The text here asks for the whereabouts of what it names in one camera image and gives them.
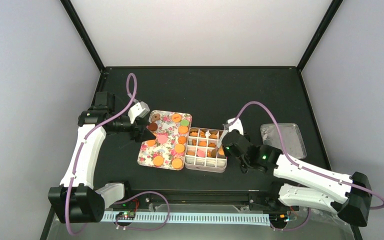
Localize floral cookie tray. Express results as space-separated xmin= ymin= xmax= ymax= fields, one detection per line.
xmin=137 ymin=110 xmax=193 ymax=171

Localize pink divided cookie tin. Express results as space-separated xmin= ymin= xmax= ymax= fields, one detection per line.
xmin=184 ymin=127 xmax=227 ymax=173

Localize metal tongs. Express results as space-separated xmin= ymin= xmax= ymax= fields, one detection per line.
xmin=215 ymin=129 xmax=229 ymax=150

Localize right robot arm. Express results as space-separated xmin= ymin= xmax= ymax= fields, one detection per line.
xmin=219 ymin=129 xmax=373 ymax=227

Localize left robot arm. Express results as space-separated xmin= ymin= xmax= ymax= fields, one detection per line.
xmin=48 ymin=91 xmax=156 ymax=224

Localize dark brown round cookie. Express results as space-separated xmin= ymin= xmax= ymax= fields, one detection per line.
xmin=147 ymin=122 xmax=159 ymax=132

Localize brown flower cookie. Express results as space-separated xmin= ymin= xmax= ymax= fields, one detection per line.
xmin=150 ymin=113 xmax=161 ymax=123

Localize white pink sandwich cookie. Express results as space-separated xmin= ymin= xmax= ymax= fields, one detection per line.
xmin=196 ymin=149 xmax=207 ymax=158

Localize yellow cracker with red mark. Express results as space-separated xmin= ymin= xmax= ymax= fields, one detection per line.
xmin=171 ymin=113 xmax=182 ymax=123

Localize green macaron cookie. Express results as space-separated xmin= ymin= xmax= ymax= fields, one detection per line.
xmin=180 ymin=119 xmax=190 ymax=127

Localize clear plastic tin lid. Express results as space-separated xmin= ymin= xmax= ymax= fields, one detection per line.
xmin=260 ymin=123 xmax=307 ymax=160

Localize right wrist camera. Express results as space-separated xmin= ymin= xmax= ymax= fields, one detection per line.
xmin=223 ymin=118 xmax=244 ymax=135

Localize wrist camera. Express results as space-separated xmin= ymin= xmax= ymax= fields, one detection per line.
xmin=223 ymin=118 xmax=244 ymax=135
xmin=127 ymin=101 xmax=150 ymax=124

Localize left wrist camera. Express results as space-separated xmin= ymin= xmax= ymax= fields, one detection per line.
xmin=127 ymin=101 xmax=150 ymax=124

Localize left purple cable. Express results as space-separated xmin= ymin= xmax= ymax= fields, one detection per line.
xmin=64 ymin=72 xmax=171 ymax=237

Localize white slotted cable duct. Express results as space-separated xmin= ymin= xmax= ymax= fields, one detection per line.
xmin=101 ymin=211 xmax=271 ymax=226

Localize black frame post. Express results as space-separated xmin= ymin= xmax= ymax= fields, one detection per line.
xmin=60 ymin=0 xmax=105 ymax=72

